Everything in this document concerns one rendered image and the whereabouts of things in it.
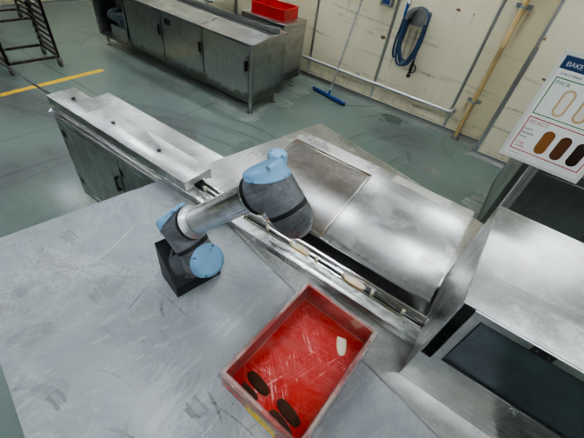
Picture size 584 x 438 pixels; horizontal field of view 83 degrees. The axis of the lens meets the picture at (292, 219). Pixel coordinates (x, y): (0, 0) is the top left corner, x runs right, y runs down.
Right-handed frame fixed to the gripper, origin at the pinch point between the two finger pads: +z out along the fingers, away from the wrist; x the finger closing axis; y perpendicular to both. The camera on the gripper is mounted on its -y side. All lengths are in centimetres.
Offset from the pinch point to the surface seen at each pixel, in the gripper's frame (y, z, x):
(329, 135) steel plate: -26, 12, 104
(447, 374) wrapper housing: 91, -5, -22
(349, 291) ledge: 50, 7, -6
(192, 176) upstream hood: -46.2, 1.8, -3.4
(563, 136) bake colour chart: 90, -50, 77
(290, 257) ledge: 20.4, 7.4, -7.9
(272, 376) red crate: 45, 11, -51
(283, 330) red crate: 38, 11, -36
